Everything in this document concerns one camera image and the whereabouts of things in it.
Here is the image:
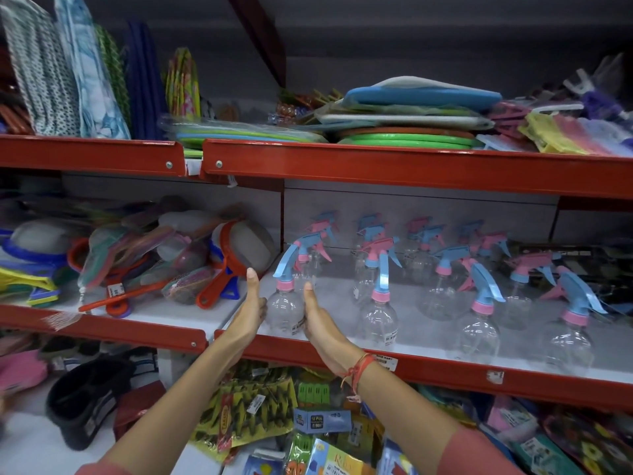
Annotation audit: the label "person's right hand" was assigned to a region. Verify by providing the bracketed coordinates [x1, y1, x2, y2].
[302, 282, 370, 377]

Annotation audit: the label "person's left hand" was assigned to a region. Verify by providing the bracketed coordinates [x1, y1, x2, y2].
[224, 268, 268, 355]

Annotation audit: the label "clear spray bottle blue trigger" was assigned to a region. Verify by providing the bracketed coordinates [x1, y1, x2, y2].
[265, 232, 328, 338]

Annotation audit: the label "person's left forearm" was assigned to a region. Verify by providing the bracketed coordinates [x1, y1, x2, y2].
[96, 338, 248, 475]

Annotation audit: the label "person's right forearm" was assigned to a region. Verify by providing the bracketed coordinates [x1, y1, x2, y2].
[341, 357, 475, 475]

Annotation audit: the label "green clip packet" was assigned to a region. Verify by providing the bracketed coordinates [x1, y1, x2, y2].
[296, 381, 332, 407]

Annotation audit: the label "small blue cardboard box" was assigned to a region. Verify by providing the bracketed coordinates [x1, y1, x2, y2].
[293, 409, 353, 434]

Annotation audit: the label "yellow green clip packets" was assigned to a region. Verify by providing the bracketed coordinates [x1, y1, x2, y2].
[190, 362, 299, 463]

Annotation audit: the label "pile of colourful mesh strainers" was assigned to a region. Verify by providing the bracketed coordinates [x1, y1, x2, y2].
[0, 194, 248, 319]

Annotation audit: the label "wrapped stack of plastic plates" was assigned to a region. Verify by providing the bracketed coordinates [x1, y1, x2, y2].
[158, 115, 328, 148]

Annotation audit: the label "row of plastic spray bottles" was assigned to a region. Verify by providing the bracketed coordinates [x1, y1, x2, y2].
[292, 210, 610, 377]

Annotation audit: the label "stack of green round plates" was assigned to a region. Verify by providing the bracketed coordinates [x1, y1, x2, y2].
[336, 126, 479, 150]

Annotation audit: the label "black plastic container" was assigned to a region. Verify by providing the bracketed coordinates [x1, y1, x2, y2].
[45, 357, 135, 452]

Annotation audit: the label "colourful round mat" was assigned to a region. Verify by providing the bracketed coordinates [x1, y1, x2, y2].
[165, 47, 202, 120]

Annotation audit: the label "yellow plastic squeegee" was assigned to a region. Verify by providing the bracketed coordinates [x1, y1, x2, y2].
[0, 267, 61, 308]

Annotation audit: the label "pink right sleeve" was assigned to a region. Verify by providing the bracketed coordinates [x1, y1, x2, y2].
[437, 427, 526, 475]

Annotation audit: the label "dark blue board cover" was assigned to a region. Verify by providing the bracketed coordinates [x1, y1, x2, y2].
[124, 19, 168, 141]

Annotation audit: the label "pink plastic item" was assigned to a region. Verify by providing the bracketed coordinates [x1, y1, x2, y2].
[0, 348, 48, 392]

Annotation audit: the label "dark red diagonal brace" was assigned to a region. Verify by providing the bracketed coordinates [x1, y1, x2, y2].
[225, 0, 287, 89]

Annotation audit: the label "green patterned board cover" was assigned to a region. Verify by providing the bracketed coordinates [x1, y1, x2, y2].
[94, 23, 132, 126]

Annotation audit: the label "blue white marbled board cover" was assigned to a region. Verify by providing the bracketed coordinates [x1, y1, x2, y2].
[53, 0, 131, 140]

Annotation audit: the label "pile of colourful packets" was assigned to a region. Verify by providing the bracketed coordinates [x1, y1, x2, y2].
[415, 385, 633, 475]

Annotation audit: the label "black white dotted board cover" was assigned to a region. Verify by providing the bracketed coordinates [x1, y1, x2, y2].
[0, 0, 81, 137]

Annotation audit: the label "pile of pastel peg packets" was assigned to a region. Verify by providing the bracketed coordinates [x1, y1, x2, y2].
[476, 53, 633, 158]

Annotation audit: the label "orange handled mesh strainer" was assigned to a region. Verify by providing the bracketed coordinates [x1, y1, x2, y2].
[196, 220, 279, 310]

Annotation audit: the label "red thread bracelet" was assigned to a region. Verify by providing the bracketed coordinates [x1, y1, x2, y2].
[339, 352, 378, 397]

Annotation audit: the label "red metal shelf rail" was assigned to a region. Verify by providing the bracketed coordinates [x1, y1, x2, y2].
[214, 330, 633, 413]
[201, 139, 633, 201]
[0, 304, 208, 354]
[0, 135, 187, 178]

